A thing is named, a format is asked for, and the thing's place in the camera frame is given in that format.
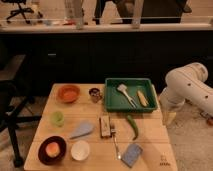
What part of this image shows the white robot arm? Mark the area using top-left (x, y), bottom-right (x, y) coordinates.
top-left (159, 62), bottom-right (213, 125)

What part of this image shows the white bowl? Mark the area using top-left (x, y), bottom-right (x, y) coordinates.
top-left (71, 140), bottom-right (90, 161)

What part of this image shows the red orange bowl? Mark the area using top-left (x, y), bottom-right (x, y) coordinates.
top-left (57, 85), bottom-right (80, 103)

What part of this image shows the green chili pepper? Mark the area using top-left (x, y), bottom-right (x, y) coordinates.
top-left (126, 115), bottom-right (139, 140)

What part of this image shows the blue sponge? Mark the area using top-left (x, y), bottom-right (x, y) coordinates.
top-left (121, 143), bottom-right (143, 168)

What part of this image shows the green plastic tray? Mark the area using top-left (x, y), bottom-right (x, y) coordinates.
top-left (104, 78), bottom-right (157, 113)

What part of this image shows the white spatula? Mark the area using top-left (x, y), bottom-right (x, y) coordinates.
top-left (117, 84), bottom-right (136, 108)

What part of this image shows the brown white rectangular box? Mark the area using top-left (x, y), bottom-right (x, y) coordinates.
top-left (99, 115), bottom-right (111, 138)

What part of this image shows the light blue scraper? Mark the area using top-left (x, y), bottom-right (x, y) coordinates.
top-left (69, 122), bottom-right (94, 139)

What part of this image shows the green plastic cup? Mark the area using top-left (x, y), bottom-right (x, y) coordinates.
top-left (50, 111), bottom-right (64, 127)

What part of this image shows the orange peach fruit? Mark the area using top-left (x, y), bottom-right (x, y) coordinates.
top-left (45, 142), bottom-right (60, 158)

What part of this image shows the dark red plate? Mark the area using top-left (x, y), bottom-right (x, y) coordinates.
top-left (38, 136), bottom-right (66, 165)

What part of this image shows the black office chair left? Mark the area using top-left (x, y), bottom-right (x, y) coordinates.
top-left (0, 56), bottom-right (41, 167)

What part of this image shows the black office chair background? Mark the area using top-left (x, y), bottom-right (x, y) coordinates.
top-left (0, 0), bottom-right (43, 24)

